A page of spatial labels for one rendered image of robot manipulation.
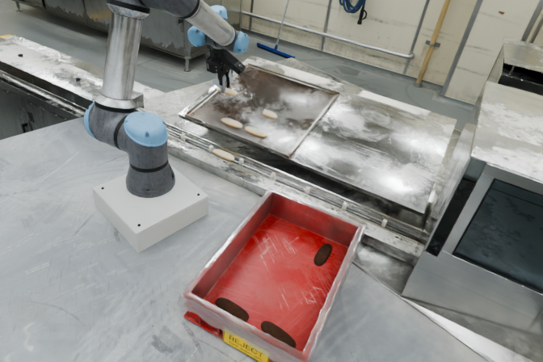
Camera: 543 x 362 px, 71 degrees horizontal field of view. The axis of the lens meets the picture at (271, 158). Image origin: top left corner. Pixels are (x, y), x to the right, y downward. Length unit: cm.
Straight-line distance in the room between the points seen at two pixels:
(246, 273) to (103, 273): 39
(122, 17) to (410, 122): 119
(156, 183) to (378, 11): 409
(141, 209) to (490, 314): 98
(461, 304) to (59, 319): 100
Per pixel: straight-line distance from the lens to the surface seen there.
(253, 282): 111
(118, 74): 121
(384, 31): 497
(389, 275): 124
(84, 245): 125
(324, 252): 121
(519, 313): 116
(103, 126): 124
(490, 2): 448
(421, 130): 173
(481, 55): 458
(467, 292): 113
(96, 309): 111
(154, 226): 117
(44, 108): 212
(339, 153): 151
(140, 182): 122
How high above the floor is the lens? 171
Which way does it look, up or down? 35 degrees down
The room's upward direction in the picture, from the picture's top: 8 degrees clockwise
